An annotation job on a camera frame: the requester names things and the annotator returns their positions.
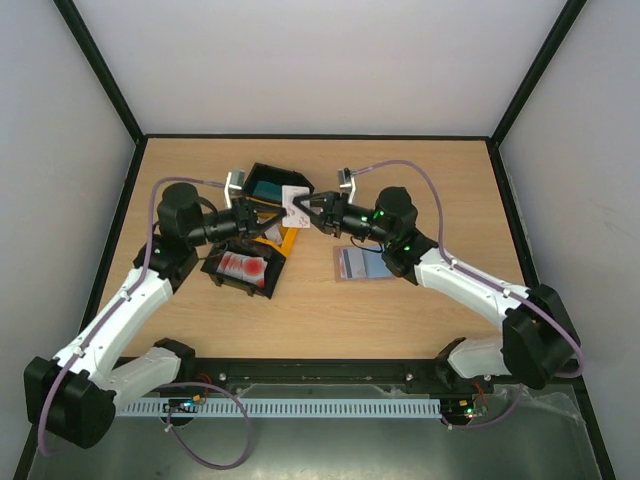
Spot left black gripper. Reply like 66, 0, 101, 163
187, 197, 287, 249

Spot white floral card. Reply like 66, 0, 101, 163
281, 185, 311, 229

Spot yellow plastic bin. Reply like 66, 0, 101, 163
249, 224, 299, 261

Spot black bin with red cards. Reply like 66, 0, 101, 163
201, 241, 286, 299

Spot grey striped card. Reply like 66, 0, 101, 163
336, 247, 368, 280

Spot black bin with teal cards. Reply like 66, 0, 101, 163
241, 162, 315, 204

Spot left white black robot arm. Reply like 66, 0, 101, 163
24, 177, 286, 455

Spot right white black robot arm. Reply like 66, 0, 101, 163
292, 187, 581, 392

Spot teal card stack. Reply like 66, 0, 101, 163
252, 180, 282, 202

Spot white red circle cards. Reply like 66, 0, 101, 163
216, 251, 267, 287

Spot light blue slotted cable duct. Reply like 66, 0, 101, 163
118, 397, 441, 419

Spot black aluminium frame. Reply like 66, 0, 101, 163
12, 0, 616, 480

